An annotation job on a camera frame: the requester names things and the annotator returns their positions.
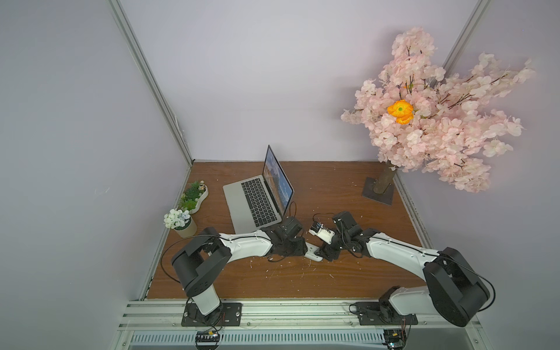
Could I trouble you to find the white wireless mouse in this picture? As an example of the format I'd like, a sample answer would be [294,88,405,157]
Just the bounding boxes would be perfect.
[304,242,323,262]

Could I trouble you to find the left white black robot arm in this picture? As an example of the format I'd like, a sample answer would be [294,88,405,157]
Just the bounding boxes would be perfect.
[171,217,312,316]

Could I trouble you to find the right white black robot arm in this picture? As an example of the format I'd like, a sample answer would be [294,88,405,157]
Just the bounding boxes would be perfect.
[309,211,496,328]

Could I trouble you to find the silver open laptop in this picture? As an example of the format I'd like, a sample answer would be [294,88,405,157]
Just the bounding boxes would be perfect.
[223,147,295,233]

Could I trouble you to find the green succulents in white planter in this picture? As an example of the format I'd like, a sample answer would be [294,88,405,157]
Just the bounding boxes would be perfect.
[178,180,209,214]

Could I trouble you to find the white flowers in beige pot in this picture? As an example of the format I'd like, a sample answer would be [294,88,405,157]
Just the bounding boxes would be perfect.
[163,209,198,239]

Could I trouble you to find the right small circuit board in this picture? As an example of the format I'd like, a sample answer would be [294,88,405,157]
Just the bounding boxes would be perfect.
[383,329,408,350]

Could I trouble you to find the small circuit board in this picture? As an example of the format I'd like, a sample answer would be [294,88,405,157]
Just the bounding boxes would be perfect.
[383,329,408,350]
[195,330,221,350]

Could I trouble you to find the left small circuit board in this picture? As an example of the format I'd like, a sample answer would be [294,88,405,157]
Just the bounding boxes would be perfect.
[195,330,221,350]

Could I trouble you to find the orange artificial flower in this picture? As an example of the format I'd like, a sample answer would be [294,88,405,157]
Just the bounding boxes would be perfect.
[387,100,414,125]

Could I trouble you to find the pink artificial blossom tree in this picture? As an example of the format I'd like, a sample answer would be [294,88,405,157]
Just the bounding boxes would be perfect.
[341,27,534,193]

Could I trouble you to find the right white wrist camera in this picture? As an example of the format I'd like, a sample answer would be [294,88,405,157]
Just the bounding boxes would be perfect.
[309,221,335,244]

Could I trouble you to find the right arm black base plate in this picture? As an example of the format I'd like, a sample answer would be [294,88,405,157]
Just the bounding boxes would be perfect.
[349,301,419,326]

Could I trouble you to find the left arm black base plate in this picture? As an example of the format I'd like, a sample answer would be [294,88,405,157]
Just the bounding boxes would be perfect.
[181,302,243,328]

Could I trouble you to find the aluminium mounting rail frame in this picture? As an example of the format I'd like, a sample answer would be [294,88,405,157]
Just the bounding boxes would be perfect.
[110,299,493,349]

